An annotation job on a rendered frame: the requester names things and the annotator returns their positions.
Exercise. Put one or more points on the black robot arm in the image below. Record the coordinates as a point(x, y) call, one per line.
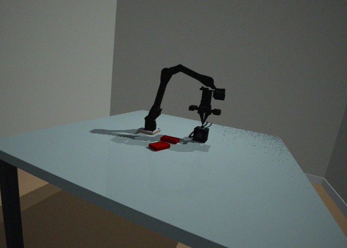
point(166, 74)

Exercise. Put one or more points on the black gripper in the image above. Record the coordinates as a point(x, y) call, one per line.
point(214, 111)

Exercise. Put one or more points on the red flat block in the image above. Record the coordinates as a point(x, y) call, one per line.
point(169, 139)
point(159, 146)

